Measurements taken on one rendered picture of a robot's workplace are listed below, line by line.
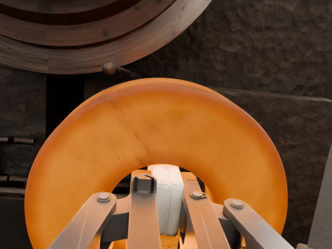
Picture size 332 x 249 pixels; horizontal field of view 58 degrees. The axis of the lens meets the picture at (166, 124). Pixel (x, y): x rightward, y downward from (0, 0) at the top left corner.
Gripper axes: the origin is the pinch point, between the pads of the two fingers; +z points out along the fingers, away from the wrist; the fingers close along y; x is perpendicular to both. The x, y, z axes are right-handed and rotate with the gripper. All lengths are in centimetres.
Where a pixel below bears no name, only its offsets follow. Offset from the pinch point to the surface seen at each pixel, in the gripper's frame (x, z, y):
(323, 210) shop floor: -92, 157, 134
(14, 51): 4.9, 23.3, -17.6
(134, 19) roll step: 10.4, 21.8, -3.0
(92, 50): 6.0, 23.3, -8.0
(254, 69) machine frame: 4.9, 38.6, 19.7
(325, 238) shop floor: -91, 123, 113
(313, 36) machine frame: 12, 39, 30
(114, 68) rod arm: 5.0, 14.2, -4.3
